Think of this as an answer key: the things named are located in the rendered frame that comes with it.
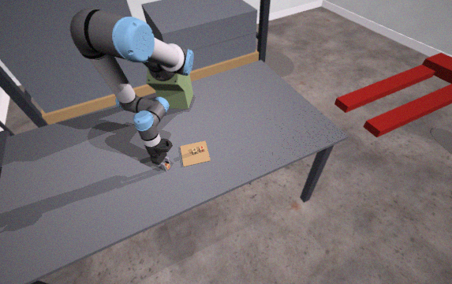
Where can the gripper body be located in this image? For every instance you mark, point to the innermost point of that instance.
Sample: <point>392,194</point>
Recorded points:
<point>157,149</point>

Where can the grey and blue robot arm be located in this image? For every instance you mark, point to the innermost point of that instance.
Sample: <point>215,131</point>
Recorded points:
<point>114,35</point>

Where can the tan flat mat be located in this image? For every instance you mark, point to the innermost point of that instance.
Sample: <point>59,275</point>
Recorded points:
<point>189,159</point>

